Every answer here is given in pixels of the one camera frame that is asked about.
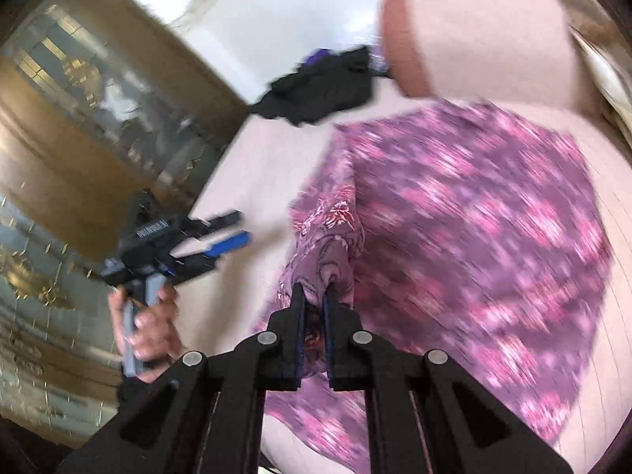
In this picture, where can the beige floral cloth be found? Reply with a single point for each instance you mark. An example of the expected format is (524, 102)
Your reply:
(600, 64)

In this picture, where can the pink quilted sofa seat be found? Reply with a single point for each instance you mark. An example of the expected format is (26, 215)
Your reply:
(256, 163)

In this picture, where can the wooden door with glass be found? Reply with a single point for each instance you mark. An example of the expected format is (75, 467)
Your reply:
(74, 123)

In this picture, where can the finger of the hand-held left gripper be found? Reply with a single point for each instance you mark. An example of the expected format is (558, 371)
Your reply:
(222, 221)
(229, 244)

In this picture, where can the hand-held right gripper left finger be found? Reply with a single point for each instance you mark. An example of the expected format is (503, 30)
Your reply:
(298, 316)

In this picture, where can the black clothes pile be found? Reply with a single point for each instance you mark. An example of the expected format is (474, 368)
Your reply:
(321, 91)

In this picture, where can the purple floral cloth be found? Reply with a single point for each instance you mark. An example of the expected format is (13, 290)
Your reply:
(469, 237)

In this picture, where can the small purple garment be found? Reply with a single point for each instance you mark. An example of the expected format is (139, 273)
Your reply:
(320, 57)

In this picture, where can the person's left hand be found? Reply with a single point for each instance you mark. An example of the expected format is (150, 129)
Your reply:
(158, 331)

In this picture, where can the pink bolster cushion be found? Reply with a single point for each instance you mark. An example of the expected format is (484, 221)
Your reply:
(484, 39)

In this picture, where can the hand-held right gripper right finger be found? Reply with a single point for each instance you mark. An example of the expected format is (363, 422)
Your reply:
(328, 321)

